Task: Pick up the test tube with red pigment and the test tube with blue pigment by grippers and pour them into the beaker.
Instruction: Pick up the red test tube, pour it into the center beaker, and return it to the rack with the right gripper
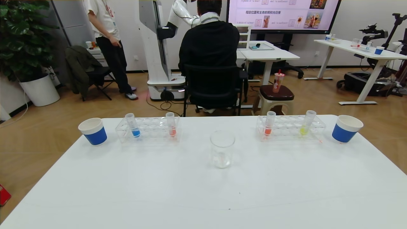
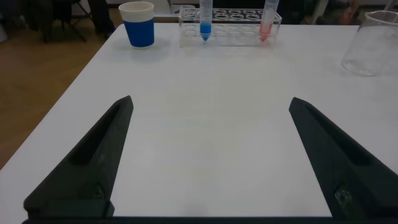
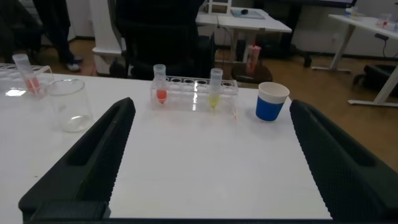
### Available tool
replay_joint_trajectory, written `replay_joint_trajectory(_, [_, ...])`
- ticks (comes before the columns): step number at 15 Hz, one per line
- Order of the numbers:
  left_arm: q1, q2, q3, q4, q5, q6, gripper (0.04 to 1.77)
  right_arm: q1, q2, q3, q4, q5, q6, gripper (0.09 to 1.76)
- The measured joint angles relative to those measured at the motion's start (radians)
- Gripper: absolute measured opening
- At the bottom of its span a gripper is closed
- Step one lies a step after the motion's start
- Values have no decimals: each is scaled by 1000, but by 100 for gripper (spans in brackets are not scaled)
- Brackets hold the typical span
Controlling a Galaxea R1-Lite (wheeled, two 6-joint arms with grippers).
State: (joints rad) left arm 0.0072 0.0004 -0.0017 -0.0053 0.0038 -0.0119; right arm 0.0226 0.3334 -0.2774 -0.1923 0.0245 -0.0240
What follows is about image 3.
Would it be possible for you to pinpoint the blue white paper cup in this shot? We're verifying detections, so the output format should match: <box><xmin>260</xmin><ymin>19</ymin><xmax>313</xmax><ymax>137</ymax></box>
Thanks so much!
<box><xmin>255</xmin><ymin>82</ymin><xmax>290</xmax><ymax>123</ymax></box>

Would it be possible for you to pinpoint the grey desk tray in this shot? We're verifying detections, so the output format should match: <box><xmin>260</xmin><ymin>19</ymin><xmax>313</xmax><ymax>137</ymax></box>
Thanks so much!
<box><xmin>230</xmin><ymin>8</ymin><xmax>266</xmax><ymax>21</ymax></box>

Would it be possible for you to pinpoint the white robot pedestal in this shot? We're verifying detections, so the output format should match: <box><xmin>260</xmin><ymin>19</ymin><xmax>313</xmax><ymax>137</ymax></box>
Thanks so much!
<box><xmin>90</xmin><ymin>0</ymin><xmax>127</xmax><ymax>76</ymax></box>

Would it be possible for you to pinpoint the brown topped stool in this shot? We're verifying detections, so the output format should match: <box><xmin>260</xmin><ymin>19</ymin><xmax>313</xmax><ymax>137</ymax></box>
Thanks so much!
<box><xmin>231</xmin><ymin>60</ymin><xmax>274</xmax><ymax>84</ymax></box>

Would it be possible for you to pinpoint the pink pigment test tube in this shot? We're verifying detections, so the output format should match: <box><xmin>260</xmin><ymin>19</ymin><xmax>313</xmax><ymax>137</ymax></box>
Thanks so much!
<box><xmin>12</xmin><ymin>53</ymin><xmax>42</xmax><ymax>96</ymax></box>

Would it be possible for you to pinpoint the white drawer organizer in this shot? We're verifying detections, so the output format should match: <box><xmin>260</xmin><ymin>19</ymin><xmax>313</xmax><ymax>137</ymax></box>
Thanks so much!
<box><xmin>206</xmin><ymin>0</ymin><xmax>233</xmax><ymax>15</ymax></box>

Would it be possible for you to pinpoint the long white desk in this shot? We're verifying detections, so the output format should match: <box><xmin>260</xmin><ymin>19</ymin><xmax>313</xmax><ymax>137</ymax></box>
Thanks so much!
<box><xmin>310</xmin><ymin>13</ymin><xmax>398</xmax><ymax>108</ymax></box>

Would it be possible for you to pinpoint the red pigment test tube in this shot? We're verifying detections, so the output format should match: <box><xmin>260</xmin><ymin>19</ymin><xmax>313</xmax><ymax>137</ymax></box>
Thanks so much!
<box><xmin>152</xmin><ymin>63</ymin><xmax>169</xmax><ymax>105</ymax></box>

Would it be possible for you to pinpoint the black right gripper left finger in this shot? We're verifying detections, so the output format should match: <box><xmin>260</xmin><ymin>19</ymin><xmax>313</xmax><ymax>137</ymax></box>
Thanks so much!
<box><xmin>17</xmin><ymin>96</ymin><xmax>137</xmax><ymax>223</ymax></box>

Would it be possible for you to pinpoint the clear acrylic tube rack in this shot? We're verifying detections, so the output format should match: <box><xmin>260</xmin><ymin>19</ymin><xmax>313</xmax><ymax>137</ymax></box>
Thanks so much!
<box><xmin>150</xmin><ymin>76</ymin><xmax>239</xmax><ymax>121</ymax></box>
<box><xmin>0</xmin><ymin>63</ymin><xmax>55</xmax><ymax>100</ymax></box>

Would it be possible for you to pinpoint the pink drink cup with straw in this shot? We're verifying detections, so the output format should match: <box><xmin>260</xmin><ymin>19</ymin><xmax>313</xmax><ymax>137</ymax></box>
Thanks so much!
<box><xmin>245</xmin><ymin>45</ymin><xmax>262</xmax><ymax>75</ymax></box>

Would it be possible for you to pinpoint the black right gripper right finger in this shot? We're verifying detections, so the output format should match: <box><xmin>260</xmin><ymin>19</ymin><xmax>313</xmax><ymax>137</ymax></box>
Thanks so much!
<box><xmin>289</xmin><ymin>99</ymin><xmax>398</xmax><ymax>222</ymax></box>

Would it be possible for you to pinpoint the yellow pigment test tube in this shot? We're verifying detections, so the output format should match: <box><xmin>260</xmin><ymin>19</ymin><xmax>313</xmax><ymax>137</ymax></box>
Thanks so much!
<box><xmin>208</xmin><ymin>68</ymin><xmax>224</xmax><ymax>110</ymax></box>

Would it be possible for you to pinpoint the clear glass beaker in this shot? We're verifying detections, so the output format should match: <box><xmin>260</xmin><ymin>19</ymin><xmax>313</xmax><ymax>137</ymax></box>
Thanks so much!
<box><xmin>48</xmin><ymin>78</ymin><xmax>95</xmax><ymax>133</ymax></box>

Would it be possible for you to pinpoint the black wheeled robot base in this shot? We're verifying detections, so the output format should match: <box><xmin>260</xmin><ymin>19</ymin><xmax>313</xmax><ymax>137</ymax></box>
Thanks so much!
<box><xmin>353</xmin><ymin>63</ymin><xmax>398</xmax><ymax>94</ymax></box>

